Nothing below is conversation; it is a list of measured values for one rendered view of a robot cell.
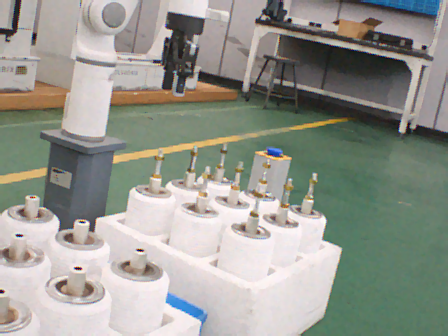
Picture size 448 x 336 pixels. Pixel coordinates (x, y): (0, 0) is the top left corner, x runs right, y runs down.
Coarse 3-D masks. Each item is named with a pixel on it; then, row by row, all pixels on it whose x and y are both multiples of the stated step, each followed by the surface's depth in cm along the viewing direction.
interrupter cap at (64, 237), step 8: (64, 232) 90; (72, 232) 91; (88, 232) 92; (56, 240) 87; (64, 240) 87; (72, 240) 89; (88, 240) 90; (96, 240) 90; (72, 248) 86; (80, 248) 86; (88, 248) 86; (96, 248) 87
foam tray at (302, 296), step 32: (96, 224) 121; (160, 256) 112; (320, 256) 125; (192, 288) 109; (224, 288) 105; (256, 288) 103; (288, 288) 113; (320, 288) 129; (224, 320) 105; (256, 320) 105; (288, 320) 118
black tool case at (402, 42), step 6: (372, 30) 526; (366, 36) 528; (372, 36) 527; (378, 36) 524; (384, 36) 523; (390, 36) 521; (396, 36) 520; (378, 42) 525; (384, 42) 524; (390, 42) 522; (396, 42) 521; (402, 42) 518; (408, 42) 517; (408, 48) 518
